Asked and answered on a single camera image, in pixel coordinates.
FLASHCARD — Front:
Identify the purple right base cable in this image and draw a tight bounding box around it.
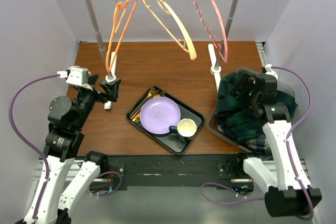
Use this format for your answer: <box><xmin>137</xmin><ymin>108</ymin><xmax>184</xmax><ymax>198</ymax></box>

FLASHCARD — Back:
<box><xmin>199</xmin><ymin>182</ymin><xmax>267</xmax><ymax>206</ymax></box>

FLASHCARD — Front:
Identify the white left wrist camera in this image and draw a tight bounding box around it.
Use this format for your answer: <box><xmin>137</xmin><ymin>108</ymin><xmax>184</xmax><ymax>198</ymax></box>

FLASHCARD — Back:
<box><xmin>57</xmin><ymin>66</ymin><xmax>89</xmax><ymax>87</ymax></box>

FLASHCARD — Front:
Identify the pink hanger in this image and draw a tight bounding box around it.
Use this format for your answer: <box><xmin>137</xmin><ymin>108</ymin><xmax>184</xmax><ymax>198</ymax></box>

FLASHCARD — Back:
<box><xmin>192</xmin><ymin>0</ymin><xmax>228</xmax><ymax>63</ymax></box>

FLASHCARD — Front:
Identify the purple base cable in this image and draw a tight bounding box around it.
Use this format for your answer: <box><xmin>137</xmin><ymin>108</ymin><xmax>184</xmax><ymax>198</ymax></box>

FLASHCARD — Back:
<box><xmin>89</xmin><ymin>170</ymin><xmax>123</xmax><ymax>197</ymax></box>
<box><xmin>199</xmin><ymin>182</ymin><xmax>267</xmax><ymax>206</ymax></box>

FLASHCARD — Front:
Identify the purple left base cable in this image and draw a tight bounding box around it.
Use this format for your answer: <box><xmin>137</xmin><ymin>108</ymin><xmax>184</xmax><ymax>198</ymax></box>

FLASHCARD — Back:
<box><xmin>89</xmin><ymin>170</ymin><xmax>123</xmax><ymax>197</ymax></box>

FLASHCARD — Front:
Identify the dark green plaid skirt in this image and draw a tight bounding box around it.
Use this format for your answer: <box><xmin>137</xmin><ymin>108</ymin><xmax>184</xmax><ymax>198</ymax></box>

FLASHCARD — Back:
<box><xmin>215</xmin><ymin>71</ymin><xmax>299</xmax><ymax>146</ymax></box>

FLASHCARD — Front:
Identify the clear plastic bin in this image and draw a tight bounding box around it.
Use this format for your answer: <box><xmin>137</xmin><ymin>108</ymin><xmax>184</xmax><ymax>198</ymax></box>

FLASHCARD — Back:
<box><xmin>206</xmin><ymin>66</ymin><xmax>297</xmax><ymax>154</ymax></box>

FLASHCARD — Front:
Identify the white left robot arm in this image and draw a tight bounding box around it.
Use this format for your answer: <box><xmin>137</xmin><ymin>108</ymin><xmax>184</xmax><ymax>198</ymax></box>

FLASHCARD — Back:
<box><xmin>8</xmin><ymin>74</ymin><xmax>121</xmax><ymax>223</ymax></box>

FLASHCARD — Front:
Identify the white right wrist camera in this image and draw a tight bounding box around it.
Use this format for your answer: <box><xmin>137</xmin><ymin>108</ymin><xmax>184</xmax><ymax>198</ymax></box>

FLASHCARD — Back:
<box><xmin>261</xmin><ymin>64</ymin><xmax>278</xmax><ymax>80</ymax></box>

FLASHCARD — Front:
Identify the purple plate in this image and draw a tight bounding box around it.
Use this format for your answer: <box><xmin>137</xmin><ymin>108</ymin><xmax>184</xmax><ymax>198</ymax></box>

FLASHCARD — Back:
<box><xmin>140</xmin><ymin>97</ymin><xmax>181</xmax><ymax>135</ymax></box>

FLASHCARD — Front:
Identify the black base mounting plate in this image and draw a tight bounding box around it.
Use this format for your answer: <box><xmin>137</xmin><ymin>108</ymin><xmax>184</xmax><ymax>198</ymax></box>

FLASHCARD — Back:
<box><xmin>86</xmin><ymin>153</ymin><xmax>263</xmax><ymax>192</ymax></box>

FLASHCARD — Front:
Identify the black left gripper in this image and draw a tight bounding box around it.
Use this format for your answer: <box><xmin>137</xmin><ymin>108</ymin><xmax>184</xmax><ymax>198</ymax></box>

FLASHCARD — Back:
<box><xmin>73</xmin><ymin>73</ymin><xmax>121</xmax><ymax>130</ymax></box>

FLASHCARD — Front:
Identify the dark green cream mug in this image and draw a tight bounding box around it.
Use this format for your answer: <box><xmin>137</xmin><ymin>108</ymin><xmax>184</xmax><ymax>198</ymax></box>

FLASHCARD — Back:
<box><xmin>169</xmin><ymin>119</ymin><xmax>197</xmax><ymax>142</ymax></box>

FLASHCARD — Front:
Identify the navy white plaid skirt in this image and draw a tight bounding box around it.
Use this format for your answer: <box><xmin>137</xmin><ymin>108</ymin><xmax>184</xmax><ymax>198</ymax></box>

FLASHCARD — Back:
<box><xmin>245</xmin><ymin>134</ymin><xmax>272</xmax><ymax>157</ymax></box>

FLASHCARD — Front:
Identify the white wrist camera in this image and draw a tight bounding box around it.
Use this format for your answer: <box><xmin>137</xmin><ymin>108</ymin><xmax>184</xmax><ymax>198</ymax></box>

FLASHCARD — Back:
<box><xmin>261</xmin><ymin>64</ymin><xmax>278</xmax><ymax>80</ymax></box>
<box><xmin>57</xmin><ymin>66</ymin><xmax>89</xmax><ymax>87</ymax></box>

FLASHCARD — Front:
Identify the beige hanger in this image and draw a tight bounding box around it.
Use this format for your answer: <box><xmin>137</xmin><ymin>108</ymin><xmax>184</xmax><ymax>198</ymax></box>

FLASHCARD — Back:
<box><xmin>140</xmin><ymin>0</ymin><xmax>197</xmax><ymax>60</ymax></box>

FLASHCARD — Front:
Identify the orange hanger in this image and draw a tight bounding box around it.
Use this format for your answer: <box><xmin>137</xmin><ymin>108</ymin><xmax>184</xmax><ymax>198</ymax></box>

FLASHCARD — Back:
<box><xmin>105</xmin><ymin>0</ymin><xmax>139</xmax><ymax>73</ymax></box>

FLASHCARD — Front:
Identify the gold cutlery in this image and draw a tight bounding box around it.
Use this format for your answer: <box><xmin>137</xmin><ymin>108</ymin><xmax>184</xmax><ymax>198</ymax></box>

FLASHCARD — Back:
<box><xmin>130</xmin><ymin>87</ymin><xmax>162</xmax><ymax>122</ymax></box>

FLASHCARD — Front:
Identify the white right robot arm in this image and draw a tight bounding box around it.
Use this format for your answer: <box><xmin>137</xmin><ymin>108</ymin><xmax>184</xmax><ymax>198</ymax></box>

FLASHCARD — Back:
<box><xmin>229</xmin><ymin>73</ymin><xmax>322</xmax><ymax>221</ymax></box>

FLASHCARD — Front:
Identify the white metal clothes rack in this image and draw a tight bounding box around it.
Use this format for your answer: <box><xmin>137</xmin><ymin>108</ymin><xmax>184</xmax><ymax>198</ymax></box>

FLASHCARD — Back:
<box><xmin>76</xmin><ymin>0</ymin><xmax>249</xmax><ymax>111</ymax></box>

